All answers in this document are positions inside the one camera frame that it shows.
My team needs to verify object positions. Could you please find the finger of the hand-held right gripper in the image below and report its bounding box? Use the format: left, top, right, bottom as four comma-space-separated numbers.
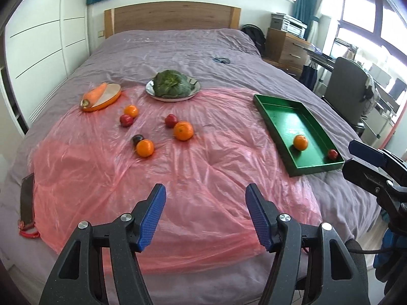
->
342, 160, 407, 208
348, 139, 407, 178

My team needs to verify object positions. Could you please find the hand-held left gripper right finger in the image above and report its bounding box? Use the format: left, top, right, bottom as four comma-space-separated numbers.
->
245, 184, 371, 305

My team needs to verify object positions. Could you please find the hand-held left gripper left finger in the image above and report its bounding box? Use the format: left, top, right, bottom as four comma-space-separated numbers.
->
39, 184, 167, 305

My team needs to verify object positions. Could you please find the green rectangular tray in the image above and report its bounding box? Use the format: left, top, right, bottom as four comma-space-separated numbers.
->
253, 94, 345, 177

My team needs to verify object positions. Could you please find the grey white garment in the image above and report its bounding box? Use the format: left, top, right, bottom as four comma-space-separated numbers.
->
365, 71, 381, 110

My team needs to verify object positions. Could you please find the pink plastic sheet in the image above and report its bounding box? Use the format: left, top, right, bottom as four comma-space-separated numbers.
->
30, 86, 323, 274

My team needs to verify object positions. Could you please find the grey chair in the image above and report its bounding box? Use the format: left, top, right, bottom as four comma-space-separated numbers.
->
324, 57, 380, 135

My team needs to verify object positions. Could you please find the navy bag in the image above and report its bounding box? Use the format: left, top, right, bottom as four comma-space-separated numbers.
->
300, 64, 320, 88

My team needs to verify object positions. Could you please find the cluttered desk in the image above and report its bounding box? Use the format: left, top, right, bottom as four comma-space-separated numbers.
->
306, 45, 338, 69

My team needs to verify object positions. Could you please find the dark smartphone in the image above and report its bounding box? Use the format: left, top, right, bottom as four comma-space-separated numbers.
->
19, 173, 36, 227

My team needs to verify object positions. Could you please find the orange oval plate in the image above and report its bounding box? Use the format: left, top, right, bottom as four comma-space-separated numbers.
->
80, 83, 123, 112

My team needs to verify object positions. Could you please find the wooden drawer cabinet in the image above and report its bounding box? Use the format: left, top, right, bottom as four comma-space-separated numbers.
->
262, 27, 314, 77

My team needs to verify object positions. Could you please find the green bok choy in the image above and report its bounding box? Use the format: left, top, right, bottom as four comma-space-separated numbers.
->
153, 70, 195, 98

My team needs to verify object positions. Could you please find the carrot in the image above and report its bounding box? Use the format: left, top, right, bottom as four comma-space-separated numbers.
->
81, 83, 109, 108

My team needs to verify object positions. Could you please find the patterned round plate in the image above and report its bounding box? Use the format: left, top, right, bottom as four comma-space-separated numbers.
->
145, 77, 201, 102

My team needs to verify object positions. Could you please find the window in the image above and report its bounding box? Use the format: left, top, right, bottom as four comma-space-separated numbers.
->
331, 0, 407, 61

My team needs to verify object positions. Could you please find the white printer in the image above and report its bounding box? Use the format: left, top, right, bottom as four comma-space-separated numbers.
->
270, 13, 308, 38

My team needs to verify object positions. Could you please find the black backpack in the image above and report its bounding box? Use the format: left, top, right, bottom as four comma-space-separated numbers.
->
241, 24, 267, 58

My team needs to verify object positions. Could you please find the long teal curtain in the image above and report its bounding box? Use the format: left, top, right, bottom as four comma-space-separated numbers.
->
293, 0, 335, 36

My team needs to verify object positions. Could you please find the wooden headboard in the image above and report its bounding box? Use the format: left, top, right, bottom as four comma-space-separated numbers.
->
104, 2, 241, 39

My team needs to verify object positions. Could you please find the white wardrobe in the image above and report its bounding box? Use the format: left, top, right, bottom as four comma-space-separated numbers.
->
4, 0, 91, 135

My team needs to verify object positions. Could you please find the red strap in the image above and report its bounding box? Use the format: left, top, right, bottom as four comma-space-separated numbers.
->
18, 221, 41, 239

